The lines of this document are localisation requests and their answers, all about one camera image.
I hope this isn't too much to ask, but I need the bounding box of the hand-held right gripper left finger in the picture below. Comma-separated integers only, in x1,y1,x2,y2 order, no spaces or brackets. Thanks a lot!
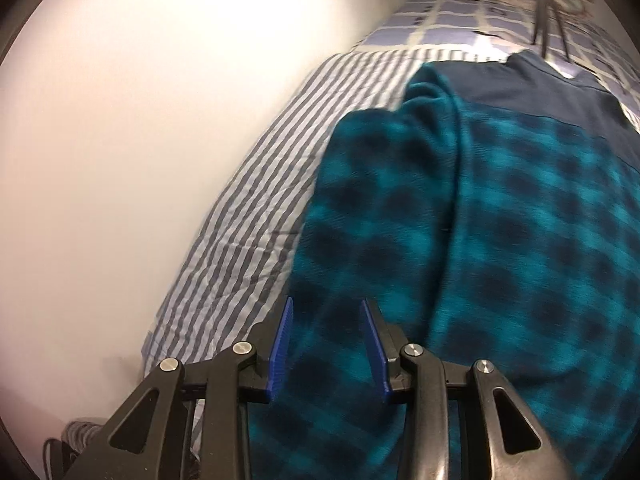
62,297,296,480

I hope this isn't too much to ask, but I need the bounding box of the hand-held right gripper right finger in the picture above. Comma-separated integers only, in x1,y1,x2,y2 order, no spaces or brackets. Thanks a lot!
360,299,576,480

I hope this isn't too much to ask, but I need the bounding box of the teal plaid fleece jacket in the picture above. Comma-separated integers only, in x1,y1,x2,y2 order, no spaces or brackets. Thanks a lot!
240,52,640,480

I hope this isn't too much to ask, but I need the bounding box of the grey white striped bed sheet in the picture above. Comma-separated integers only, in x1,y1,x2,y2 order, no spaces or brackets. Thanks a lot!
140,42,511,461

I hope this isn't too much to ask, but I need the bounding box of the small striped cloth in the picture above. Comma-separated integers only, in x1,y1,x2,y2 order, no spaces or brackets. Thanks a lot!
62,420,106,456

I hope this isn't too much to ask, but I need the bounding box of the blue white checked blanket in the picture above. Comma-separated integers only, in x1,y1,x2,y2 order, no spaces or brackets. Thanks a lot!
350,0,640,133

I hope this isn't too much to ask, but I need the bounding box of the black tripod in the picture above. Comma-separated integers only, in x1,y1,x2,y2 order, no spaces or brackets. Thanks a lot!
530,0,573,58

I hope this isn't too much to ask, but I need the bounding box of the black cable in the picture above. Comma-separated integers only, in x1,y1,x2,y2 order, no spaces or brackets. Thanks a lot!
42,437,73,480

